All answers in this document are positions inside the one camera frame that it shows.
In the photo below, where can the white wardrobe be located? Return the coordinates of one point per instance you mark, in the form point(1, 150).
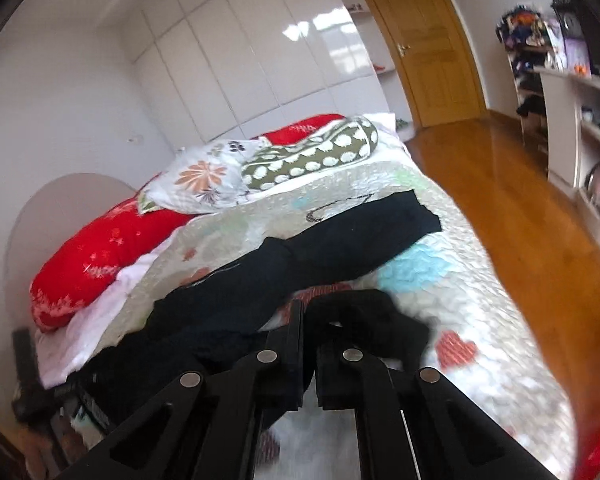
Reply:
point(231, 69)

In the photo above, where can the shoe rack with clutter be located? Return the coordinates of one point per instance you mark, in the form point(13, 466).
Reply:
point(531, 40)

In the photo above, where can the black television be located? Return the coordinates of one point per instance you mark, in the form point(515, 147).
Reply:
point(590, 26)

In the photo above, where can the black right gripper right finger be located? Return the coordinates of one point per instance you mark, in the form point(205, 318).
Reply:
point(411, 422)

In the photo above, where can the green hedgehog bolster pillow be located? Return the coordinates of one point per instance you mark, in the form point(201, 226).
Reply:
point(342, 142)

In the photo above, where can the floral white pillow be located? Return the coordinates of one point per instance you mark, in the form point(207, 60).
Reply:
point(201, 179)

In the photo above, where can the curved grey headboard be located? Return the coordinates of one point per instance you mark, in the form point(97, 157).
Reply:
point(52, 215)

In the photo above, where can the heart patterned quilt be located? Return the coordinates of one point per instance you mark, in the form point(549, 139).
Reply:
point(480, 340)

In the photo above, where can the wooden door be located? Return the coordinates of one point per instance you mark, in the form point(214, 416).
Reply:
point(432, 56)

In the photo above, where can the white tv cabinet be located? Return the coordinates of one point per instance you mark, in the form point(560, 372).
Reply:
point(572, 104)

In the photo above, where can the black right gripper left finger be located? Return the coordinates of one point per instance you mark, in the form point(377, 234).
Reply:
point(205, 427)

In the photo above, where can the black pants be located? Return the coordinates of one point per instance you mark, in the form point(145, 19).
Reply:
point(208, 325)

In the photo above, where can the red pillow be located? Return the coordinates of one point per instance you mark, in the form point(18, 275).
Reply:
point(89, 262)

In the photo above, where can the purple desk clock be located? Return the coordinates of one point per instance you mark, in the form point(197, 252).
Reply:
point(573, 36)

